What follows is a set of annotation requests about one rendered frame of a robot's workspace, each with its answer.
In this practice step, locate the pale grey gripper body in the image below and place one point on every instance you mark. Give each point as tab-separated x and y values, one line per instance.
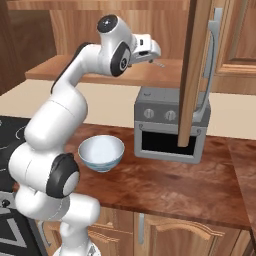
155	48

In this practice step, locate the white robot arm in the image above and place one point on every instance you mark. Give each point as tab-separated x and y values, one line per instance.
56	120

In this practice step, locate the open wooden cabinet door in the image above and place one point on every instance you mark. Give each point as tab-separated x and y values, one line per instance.
193	66

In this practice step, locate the white and blue bowl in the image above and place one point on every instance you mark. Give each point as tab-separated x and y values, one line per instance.
100	151

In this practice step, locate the wooden base cabinet door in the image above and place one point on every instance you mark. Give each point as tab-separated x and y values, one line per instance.
186	236
115	230

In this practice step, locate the grey toaster oven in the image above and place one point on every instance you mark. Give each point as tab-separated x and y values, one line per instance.
160	100

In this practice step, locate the round silver toaster knob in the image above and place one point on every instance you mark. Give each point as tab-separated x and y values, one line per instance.
149	113
170	115

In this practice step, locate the black hob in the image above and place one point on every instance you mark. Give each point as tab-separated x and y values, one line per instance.
10	140

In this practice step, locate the black oven knob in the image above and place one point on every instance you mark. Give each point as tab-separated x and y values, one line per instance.
5	202

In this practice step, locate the open wooden wall cabinet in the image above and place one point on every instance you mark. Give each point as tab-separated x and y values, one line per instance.
156	75

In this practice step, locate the closed wooden wall cabinet door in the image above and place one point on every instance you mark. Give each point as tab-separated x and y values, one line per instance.
238	43

